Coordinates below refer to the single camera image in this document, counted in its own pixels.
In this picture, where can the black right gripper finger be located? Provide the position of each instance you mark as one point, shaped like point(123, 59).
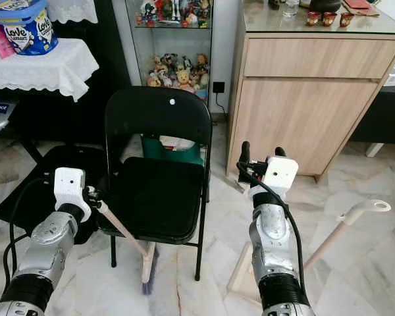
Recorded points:
point(243, 161)
point(278, 152)

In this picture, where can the cream broom purple bristles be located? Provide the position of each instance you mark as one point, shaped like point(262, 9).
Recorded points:
point(125, 230)

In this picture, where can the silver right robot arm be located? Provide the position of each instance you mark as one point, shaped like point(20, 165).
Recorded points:
point(271, 237)

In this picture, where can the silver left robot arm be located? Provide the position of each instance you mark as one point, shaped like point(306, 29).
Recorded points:
point(46, 253)

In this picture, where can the light wooden cabinet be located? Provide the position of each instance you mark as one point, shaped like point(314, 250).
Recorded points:
point(303, 112)

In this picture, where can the black folding chair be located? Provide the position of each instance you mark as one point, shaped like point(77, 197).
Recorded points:
point(158, 197)

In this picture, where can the cream cloth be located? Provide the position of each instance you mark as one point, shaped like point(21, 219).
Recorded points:
point(178, 143)

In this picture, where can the green bin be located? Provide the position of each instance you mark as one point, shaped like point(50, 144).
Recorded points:
point(151, 153)

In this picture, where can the glass cabinet with plush toys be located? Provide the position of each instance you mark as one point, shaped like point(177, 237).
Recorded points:
point(178, 79)

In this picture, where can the small red cup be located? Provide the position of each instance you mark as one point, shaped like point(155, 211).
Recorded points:
point(313, 18)
point(330, 18)
point(346, 19)

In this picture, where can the table with white lace cloth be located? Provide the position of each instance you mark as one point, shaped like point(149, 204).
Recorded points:
point(39, 66)

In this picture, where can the clear drinking glass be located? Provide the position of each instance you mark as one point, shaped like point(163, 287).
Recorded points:
point(290, 8)

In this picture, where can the dark round bowl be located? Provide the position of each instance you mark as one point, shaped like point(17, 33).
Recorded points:
point(326, 5)

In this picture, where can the pink box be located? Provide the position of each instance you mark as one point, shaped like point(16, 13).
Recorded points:
point(0, 43)

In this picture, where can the blue Love Letters tin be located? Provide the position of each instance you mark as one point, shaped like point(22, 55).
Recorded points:
point(26, 33)

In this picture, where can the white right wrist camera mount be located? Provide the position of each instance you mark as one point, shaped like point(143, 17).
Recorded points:
point(282, 172)

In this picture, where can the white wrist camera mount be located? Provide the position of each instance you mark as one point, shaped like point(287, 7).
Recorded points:
point(71, 187)
point(282, 172)

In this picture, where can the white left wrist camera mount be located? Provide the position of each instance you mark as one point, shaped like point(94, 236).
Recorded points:
point(71, 187)

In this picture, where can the black wall outlet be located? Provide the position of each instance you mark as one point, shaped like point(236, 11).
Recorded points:
point(218, 87)

